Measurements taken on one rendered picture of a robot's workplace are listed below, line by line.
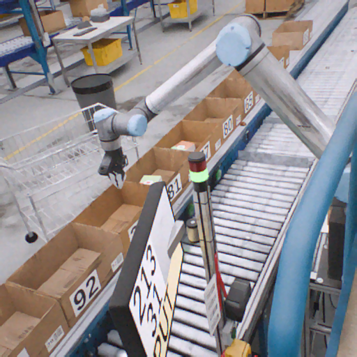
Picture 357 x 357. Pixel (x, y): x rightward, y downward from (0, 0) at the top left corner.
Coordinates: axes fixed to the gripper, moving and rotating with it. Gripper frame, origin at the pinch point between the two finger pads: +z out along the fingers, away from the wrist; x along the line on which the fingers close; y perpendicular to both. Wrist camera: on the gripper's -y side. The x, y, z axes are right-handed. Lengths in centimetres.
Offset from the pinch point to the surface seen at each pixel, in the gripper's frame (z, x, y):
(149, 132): 117, 132, 288
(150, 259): -28, -52, -70
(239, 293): 11, -66, -39
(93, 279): 23.2, -1.8, -35.7
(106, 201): 21.5, 20.8, 16.2
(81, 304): 28, -1, -45
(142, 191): 20.1, 3.6, 26.6
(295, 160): 40, -67, 105
